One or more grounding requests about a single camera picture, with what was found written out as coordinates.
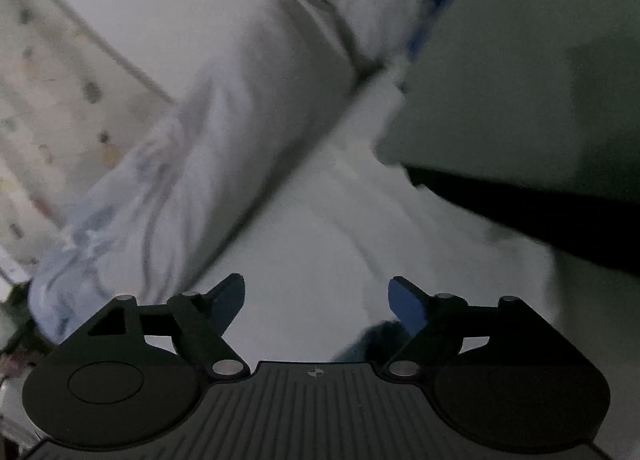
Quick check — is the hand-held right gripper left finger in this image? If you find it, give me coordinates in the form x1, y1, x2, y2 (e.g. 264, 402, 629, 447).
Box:
64, 273, 252, 381

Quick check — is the black cloth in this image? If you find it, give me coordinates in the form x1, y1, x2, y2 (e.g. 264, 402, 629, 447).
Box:
404, 164, 640, 277

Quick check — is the pale bed sheet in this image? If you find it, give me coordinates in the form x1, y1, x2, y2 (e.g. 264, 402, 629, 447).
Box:
182, 58, 563, 366

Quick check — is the pale floral duvet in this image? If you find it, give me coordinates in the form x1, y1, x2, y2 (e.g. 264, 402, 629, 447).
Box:
27, 0, 437, 343

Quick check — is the dark teal garment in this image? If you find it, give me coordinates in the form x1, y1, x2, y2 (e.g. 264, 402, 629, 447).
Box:
330, 319, 417, 366

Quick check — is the patterned pale curtain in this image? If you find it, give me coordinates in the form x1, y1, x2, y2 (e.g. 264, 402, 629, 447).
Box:
0, 0, 173, 283

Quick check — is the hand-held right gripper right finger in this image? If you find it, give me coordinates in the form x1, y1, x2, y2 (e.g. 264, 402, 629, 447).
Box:
382, 276, 582, 381

